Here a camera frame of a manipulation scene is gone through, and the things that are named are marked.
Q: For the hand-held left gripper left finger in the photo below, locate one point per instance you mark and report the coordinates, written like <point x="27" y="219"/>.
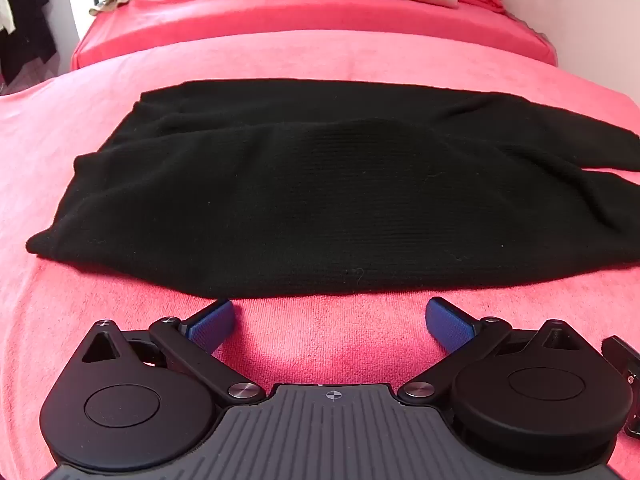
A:
<point x="212" y="324"/>

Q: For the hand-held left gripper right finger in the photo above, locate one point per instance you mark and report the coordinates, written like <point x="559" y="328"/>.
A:
<point x="450" y="326"/>

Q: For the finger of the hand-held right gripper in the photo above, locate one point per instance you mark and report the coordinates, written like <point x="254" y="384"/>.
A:
<point x="622" y="357"/>

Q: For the black pants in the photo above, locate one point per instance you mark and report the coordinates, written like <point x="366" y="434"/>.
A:
<point x="300" y="200"/>

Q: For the black hanging clothes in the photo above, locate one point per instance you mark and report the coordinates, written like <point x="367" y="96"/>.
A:
<point x="27" y="40"/>

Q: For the white hanging garment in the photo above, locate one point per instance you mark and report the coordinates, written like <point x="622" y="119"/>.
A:
<point x="5" y="15"/>

